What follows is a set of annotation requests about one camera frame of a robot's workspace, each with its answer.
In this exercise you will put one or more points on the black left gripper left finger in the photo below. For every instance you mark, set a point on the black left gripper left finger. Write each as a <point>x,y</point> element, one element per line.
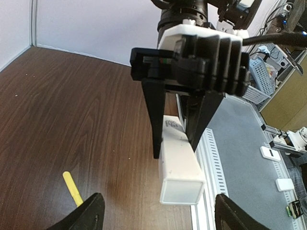
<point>88,216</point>

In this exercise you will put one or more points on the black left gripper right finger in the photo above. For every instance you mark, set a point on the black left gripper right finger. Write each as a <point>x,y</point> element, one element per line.
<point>229,216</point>

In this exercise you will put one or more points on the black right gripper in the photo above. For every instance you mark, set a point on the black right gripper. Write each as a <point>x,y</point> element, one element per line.
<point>190,59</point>

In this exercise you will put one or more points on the white remote control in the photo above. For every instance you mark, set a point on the white remote control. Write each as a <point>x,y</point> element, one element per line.
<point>182,179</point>

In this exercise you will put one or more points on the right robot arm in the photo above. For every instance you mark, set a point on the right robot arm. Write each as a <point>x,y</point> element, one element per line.
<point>229,16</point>

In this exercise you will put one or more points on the white square device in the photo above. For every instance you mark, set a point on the white square device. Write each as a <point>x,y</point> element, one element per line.
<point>284,184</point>

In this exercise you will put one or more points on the white small device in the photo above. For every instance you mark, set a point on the white small device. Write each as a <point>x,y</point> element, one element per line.
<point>270,154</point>

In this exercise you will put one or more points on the white plastic basket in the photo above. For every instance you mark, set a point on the white plastic basket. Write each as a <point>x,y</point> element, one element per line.
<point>264,87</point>

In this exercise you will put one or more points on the yellow handled screwdriver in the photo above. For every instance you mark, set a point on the yellow handled screwdriver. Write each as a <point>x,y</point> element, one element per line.
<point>73,190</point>

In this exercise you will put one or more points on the aluminium left corner post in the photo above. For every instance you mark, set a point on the aluminium left corner post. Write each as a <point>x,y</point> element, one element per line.
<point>33,22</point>

